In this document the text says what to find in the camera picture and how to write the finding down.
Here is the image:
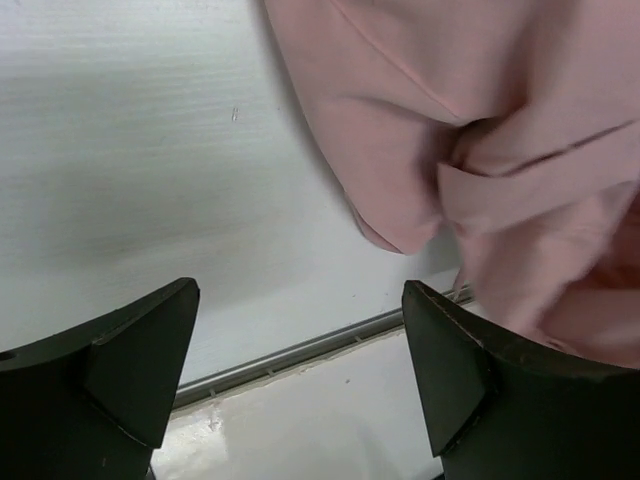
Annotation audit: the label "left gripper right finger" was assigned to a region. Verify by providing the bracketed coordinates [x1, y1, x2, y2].
[402, 281, 639, 480]

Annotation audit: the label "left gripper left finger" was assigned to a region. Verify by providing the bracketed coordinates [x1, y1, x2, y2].
[1, 278, 199, 479]

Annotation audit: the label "pink trousers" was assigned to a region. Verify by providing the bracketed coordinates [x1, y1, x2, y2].
[265, 1, 639, 367]

